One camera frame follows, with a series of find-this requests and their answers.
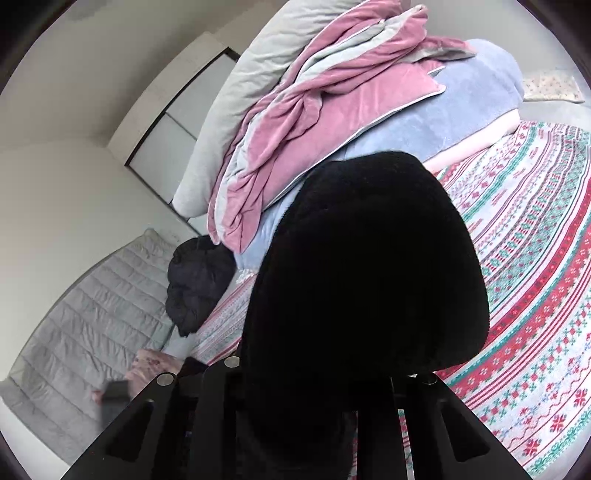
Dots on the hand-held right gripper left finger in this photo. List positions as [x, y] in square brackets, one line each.
[217, 406]

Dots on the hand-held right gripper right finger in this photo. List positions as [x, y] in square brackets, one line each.
[415, 415]

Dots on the black quilted coat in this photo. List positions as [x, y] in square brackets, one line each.
[369, 277]

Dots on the pink floral pillow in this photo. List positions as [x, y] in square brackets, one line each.
[147, 362]

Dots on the grey quilted blanket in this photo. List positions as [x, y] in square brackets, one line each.
[83, 332]

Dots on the black puffer jacket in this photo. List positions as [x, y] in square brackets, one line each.
[198, 286]

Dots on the patterned bed sheet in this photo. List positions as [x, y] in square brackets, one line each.
[531, 277]

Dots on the pale pink blanket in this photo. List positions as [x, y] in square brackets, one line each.
[471, 143]

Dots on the pink velvet blanket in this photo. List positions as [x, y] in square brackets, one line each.
[295, 138]

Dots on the white wardrobe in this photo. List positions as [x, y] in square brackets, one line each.
[184, 106]

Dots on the light blue fleece blanket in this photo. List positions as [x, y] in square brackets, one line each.
[415, 120]

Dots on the small dotted pillow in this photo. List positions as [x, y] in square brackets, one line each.
[549, 85]

